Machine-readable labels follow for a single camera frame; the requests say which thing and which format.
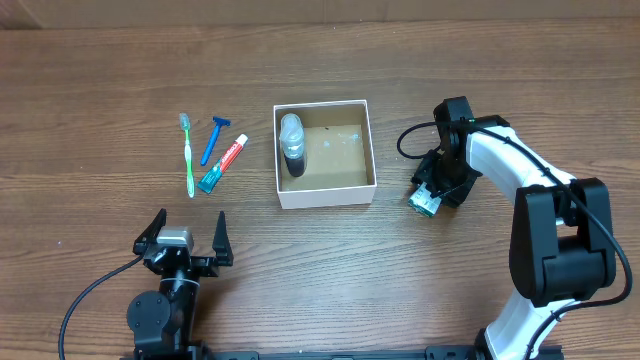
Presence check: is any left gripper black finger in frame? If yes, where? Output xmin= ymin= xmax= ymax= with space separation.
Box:
xmin=212 ymin=211 xmax=234 ymax=265
xmin=134 ymin=208 xmax=167 ymax=246

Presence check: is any green soap box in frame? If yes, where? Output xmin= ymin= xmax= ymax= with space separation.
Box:
xmin=408 ymin=183 xmax=441 ymax=217

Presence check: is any red green toothpaste tube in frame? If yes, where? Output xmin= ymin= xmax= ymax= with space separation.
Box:
xmin=197 ymin=134 xmax=248 ymax=194

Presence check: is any clear bottle with dark liquid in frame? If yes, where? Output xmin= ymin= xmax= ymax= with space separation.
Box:
xmin=279 ymin=113 xmax=306 ymax=177

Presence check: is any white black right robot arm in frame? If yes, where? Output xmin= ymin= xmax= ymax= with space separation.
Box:
xmin=408 ymin=97 xmax=616 ymax=359

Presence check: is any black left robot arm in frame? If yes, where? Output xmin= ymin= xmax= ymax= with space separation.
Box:
xmin=126 ymin=209 xmax=234 ymax=359

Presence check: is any white cardboard box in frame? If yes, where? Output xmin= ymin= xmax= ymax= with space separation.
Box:
xmin=273 ymin=99 xmax=377 ymax=209

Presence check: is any green toothbrush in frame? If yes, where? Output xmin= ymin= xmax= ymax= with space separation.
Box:
xmin=179 ymin=113 xmax=195 ymax=198

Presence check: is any blue disposable razor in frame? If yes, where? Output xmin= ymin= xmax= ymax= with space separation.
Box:
xmin=200 ymin=116 xmax=231 ymax=166

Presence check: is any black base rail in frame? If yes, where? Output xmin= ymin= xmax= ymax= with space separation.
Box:
xmin=199 ymin=343 xmax=566 ymax=360

